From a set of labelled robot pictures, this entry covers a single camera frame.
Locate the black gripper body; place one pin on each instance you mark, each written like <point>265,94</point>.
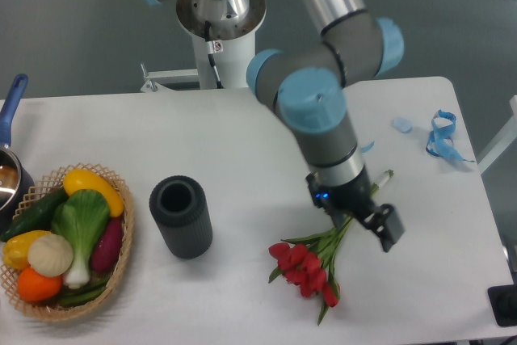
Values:
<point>351,196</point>

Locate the red tulip bouquet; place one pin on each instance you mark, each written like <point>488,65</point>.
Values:
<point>309,264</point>

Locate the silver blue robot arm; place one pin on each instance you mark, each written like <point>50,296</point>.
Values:
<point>305,90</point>

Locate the small blue plastic cap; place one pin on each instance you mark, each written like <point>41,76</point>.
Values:
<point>402,125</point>

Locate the blue ribbon strip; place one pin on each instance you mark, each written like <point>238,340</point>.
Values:
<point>439,142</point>

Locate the black device at edge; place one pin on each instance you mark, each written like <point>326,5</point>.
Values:
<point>503,304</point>

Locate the dark grey ribbed vase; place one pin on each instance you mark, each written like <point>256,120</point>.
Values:
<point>179,207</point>

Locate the purple sweet potato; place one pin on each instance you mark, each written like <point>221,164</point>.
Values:
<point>106,253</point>

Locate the green bok choy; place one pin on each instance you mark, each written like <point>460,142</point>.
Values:
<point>81,221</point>

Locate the green bean pods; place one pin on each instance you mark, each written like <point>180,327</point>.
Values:
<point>83,295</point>

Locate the woven wicker basket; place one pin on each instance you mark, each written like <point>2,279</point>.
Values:
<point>49,310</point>

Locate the white garlic bulb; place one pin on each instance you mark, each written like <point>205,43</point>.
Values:
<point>50,255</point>

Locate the dark green cucumber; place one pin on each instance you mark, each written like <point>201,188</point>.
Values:
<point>36,217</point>

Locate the orange fruit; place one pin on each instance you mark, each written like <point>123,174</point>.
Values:
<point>33,287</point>

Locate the yellow bell pepper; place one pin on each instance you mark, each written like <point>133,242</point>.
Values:
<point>15,251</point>

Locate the white frame at right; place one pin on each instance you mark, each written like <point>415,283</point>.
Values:
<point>500,142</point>

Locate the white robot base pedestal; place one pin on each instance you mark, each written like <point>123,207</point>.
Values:
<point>223,38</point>

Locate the blue handled saucepan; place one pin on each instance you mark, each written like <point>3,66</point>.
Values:
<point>15,180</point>

